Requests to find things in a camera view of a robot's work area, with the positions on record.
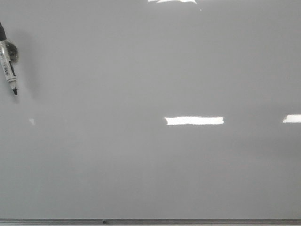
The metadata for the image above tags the black whiteboard marker pen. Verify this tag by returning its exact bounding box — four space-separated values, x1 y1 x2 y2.
0 24 18 95

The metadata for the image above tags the white whiteboard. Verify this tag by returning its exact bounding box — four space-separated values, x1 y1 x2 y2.
0 0 301 219

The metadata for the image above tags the grey aluminium whiteboard frame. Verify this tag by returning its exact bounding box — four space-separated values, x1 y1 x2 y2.
0 218 301 226

